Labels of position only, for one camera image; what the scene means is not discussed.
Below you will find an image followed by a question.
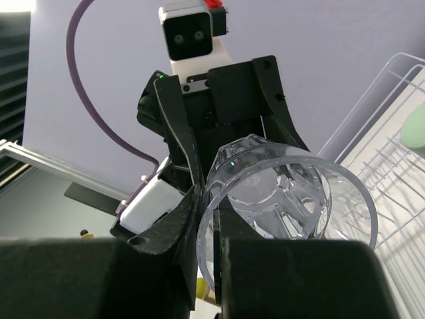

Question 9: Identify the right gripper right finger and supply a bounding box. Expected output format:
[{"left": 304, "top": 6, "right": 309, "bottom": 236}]
[{"left": 214, "top": 200, "right": 398, "bottom": 318}]

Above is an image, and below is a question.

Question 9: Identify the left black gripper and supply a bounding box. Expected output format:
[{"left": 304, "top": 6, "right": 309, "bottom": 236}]
[{"left": 137, "top": 55, "right": 307, "bottom": 193}]

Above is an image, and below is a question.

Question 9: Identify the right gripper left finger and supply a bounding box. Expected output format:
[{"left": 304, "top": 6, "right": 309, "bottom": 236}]
[{"left": 1, "top": 185, "right": 201, "bottom": 318}]

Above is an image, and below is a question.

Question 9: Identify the large clear glass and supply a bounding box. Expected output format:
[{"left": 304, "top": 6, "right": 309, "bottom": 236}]
[{"left": 197, "top": 134, "right": 379, "bottom": 288}]

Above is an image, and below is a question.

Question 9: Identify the light green plastic cup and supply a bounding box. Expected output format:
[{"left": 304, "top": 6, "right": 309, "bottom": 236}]
[{"left": 400, "top": 104, "right": 424, "bottom": 156}]

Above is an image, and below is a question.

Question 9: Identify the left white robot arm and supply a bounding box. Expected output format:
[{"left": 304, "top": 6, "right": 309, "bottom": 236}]
[{"left": 111, "top": 55, "right": 306, "bottom": 238}]

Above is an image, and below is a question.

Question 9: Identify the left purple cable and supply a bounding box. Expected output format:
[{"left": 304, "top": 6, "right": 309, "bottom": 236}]
[{"left": 66, "top": 0, "right": 160, "bottom": 177}]

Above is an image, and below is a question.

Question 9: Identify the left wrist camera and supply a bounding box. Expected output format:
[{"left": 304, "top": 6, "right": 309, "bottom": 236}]
[{"left": 158, "top": 1, "right": 232, "bottom": 84}]

